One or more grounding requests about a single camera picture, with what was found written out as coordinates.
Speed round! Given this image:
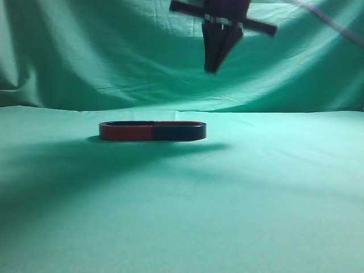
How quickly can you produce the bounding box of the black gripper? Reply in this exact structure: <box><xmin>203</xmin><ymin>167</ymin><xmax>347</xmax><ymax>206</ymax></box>
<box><xmin>169</xmin><ymin>0</ymin><xmax>278</xmax><ymax>73</ymax></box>

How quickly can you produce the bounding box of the green cloth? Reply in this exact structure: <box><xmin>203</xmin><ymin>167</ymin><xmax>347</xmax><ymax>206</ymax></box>
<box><xmin>1</xmin><ymin>1</ymin><xmax>363</xmax><ymax>272</ymax></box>

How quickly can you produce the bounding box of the grey cable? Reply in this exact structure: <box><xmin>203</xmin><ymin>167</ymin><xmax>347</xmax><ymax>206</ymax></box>
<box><xmin>287</xmin><ymin>0</ymin><xmax>364</xmax><ymax>48</ymax></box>

